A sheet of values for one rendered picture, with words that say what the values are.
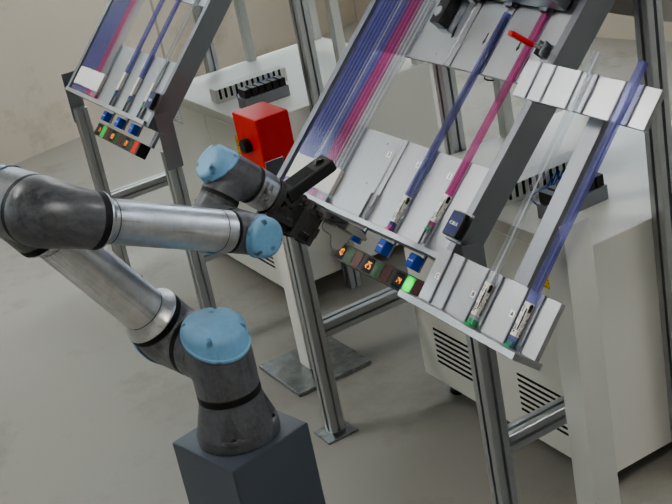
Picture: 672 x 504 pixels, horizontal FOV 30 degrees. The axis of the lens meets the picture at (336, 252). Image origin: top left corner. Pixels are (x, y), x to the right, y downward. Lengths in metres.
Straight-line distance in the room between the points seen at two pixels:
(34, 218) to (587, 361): 1.00
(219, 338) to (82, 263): 0.26
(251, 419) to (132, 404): 1.47
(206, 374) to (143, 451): 1.26
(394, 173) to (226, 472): 0.77
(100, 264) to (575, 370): 0.86
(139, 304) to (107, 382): 1.62
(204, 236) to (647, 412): 1.20
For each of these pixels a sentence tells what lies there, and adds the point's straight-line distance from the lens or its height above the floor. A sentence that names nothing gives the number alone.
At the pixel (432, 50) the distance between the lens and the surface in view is 2.75.
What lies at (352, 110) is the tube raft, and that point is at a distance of 2.84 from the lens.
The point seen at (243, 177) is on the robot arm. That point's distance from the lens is 2.31.
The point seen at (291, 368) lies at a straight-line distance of 3.61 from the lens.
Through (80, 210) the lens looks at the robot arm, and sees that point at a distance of 1.98.
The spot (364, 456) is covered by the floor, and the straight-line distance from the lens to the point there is 3.18.
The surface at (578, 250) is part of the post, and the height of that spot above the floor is 0.79.
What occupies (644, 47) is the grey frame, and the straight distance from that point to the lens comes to 2.57.
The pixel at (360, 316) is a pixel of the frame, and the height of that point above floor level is 0.30.
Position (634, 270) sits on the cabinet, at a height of 0.52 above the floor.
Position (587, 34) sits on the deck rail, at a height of 1.05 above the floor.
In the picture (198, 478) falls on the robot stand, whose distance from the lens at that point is 2.32.
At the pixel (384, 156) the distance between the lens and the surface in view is 2.69.
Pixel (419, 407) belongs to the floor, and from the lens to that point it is 3.33.
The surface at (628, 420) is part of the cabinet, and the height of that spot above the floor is 0.18.
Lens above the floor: 1.72
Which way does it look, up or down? 23 degrees down
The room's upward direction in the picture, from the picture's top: 11 degrees counter-clockwise
